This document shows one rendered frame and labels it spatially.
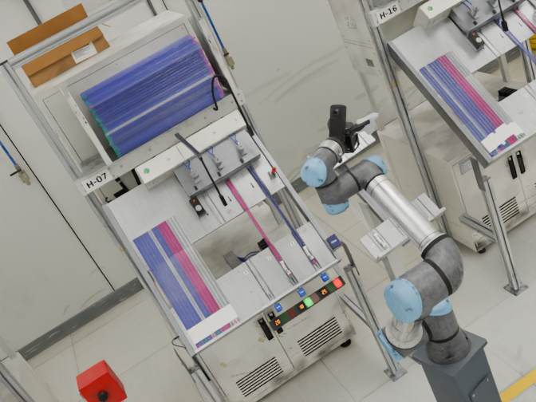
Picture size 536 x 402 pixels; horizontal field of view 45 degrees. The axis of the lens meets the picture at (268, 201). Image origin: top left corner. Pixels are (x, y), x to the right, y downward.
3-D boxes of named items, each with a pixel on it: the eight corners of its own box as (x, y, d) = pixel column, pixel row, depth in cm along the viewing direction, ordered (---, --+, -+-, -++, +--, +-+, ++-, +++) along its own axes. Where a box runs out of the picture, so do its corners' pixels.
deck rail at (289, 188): (340, 262, 263) (342, 258, 257) (336, 264, 262) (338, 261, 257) (246, 127, 280) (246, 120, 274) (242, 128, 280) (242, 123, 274)
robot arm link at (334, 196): (364, 200, 193) (351, 170, 189) (333, 219, 191) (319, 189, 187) (352, 193, 200) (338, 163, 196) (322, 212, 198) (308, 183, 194)
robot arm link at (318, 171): (305, 191, 190) (293, 167, 186) (321, 171, 197) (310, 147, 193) (328, 189, 185) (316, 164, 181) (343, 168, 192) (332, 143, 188)
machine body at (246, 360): (360, 342, 318) (316, 246, 289) (241, 424, 306) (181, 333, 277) (305, 285, 374) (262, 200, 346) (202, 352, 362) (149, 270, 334)
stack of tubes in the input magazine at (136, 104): (226, 96, 265) (197, 36, 252) (117, 159, 256) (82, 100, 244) (217, 90, 276) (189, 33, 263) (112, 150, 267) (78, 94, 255)
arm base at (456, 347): (479, 340, 217) (472, 320, 212) (452, 371, 211) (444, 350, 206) (444, 325, 229) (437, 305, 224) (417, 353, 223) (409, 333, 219)
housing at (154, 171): (248, 137, 280) (247, 124, 266) (149, 195, 271) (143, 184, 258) (238, 123, 282) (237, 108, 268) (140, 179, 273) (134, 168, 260)
